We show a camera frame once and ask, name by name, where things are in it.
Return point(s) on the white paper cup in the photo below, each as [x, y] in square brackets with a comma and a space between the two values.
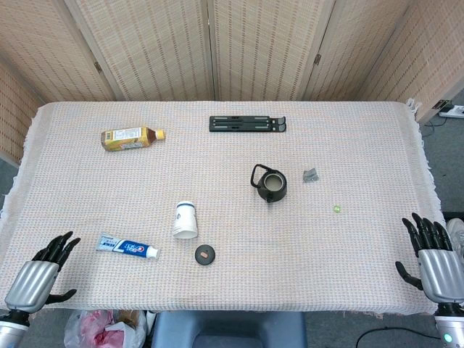
[185, 222]

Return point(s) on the black round teapot lid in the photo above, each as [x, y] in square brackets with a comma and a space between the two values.
[205, 254]

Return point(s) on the white pink plastic bag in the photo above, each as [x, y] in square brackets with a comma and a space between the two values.
[105, 328]

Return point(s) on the white shoe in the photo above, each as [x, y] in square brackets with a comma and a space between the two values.
[456, 235]

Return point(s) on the woven wooden folding screen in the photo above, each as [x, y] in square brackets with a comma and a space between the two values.
[232, 47]

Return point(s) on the blue grey chair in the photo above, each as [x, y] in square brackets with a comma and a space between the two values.
[228, 330]

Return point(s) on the black folding stand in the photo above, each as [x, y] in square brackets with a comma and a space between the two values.
[246, 124]

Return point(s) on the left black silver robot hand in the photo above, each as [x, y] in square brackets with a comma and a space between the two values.
[32, 282]

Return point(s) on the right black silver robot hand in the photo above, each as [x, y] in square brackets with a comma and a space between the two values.
[440, 272]

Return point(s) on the white power strip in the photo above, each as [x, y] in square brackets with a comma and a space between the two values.
[453, 110]

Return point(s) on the yellow tea bottle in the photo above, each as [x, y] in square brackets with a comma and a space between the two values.
[125, 139]

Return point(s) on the blue white toothpaste tube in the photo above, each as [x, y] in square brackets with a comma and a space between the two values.
[125, 247]

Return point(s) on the black cast iron teapot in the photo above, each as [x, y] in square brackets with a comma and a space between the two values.
[272, 185]

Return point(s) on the pink woven tablecloth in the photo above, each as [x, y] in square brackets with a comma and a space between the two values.
[217, 163]

